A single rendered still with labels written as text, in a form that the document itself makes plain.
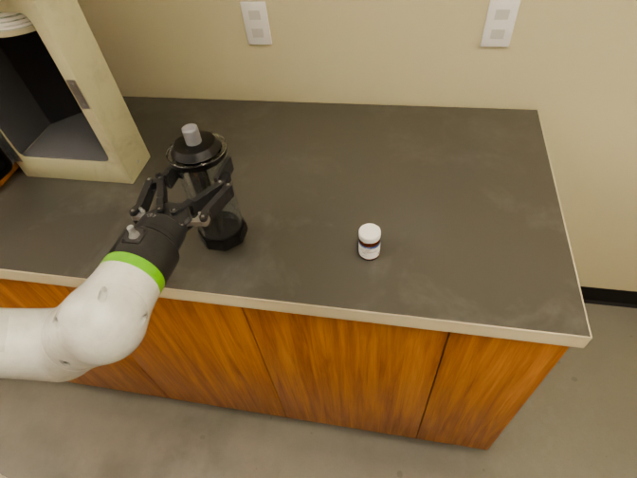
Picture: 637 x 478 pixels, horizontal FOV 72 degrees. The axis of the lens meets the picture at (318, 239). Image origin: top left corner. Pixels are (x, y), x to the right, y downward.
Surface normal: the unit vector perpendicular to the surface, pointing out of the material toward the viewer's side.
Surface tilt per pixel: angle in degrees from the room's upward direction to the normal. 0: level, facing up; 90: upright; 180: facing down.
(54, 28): 90
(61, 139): 0
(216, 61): 90
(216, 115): 0
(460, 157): 0
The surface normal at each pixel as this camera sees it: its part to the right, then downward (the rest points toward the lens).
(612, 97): -0.18, 0.76
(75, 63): 0.98, 0.09
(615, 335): -0.07, -0.64
